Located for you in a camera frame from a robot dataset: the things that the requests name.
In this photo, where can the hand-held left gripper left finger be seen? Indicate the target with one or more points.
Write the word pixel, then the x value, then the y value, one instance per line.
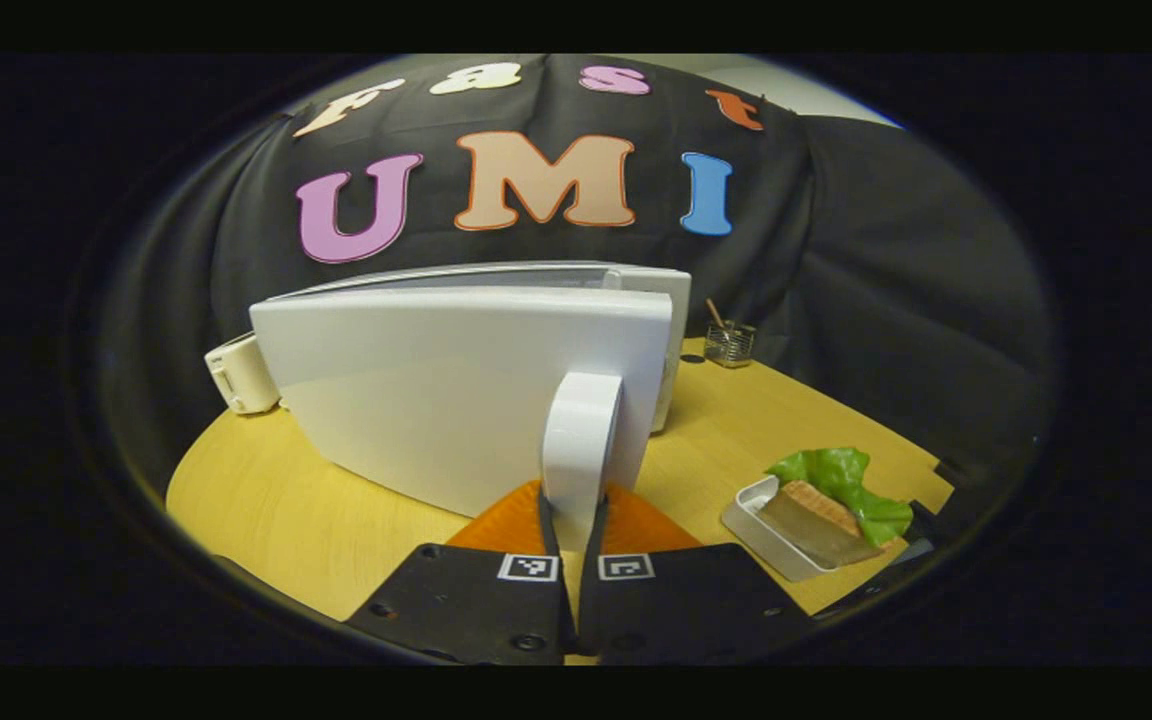
pixel 466 610

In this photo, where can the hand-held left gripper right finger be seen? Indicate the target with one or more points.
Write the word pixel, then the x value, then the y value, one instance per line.
pixel 686 610

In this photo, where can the sandwich with green lettuce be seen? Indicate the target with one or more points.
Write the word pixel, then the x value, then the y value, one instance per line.
pixel 836 475

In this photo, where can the white microwave oven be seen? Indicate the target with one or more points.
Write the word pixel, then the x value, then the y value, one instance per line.
pixel 436 380

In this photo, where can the white rectangular tray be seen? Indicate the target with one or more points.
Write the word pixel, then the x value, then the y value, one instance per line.
pixel 751 520

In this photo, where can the glass holder with wooden stick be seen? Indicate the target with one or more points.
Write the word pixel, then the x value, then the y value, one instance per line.
pixel 731 345

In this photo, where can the white toaster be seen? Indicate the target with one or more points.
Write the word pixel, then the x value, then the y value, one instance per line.
pixel 241 375

